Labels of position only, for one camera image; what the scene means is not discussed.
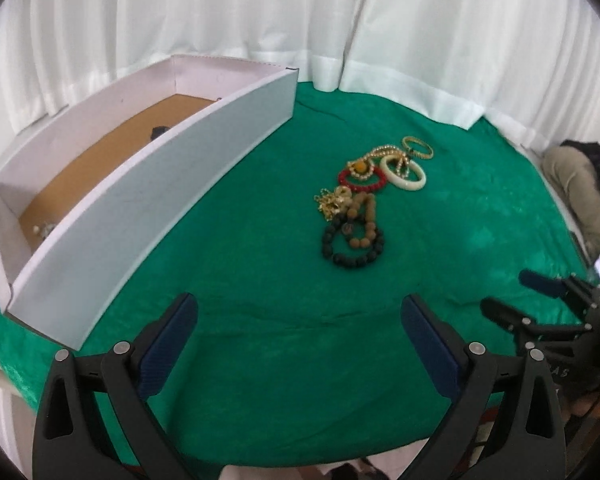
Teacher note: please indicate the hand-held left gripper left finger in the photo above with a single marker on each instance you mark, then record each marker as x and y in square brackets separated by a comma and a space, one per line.
[167, 345]

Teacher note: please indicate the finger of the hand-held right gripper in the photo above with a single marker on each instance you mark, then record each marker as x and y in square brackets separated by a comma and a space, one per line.
[505, 316]
[542, 282]

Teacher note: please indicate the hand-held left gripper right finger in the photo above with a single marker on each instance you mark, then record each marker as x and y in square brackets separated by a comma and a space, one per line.
[430, 345]

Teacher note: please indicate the white cardboard box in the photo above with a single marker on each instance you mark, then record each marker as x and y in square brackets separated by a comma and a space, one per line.
[154, 200]

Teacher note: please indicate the white bangle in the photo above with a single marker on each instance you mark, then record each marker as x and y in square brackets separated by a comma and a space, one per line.
[405, 186]

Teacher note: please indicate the gold bangle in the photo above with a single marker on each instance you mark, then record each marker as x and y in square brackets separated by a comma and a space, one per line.
[411, 139]

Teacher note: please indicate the small silver jewelry piece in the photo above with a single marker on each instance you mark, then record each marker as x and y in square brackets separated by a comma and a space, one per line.
[44, 230]

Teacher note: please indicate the small black jewelry piece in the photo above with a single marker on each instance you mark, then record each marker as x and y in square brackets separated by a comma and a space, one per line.
[157, 132]

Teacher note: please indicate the person's right hand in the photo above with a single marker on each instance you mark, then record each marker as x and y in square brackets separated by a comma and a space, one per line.
[592, 405]

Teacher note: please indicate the green velvet cloth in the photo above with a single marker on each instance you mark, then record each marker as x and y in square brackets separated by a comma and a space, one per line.
[260, 360]

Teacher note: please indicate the khaki fabric bundle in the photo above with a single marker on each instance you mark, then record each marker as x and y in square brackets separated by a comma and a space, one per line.
[580, 195]

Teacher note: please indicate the dark purple bag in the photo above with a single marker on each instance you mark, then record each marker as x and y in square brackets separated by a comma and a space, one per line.
[597, 157]

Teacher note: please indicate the white curtain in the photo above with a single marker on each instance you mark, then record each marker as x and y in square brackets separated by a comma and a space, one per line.
[280, 10]

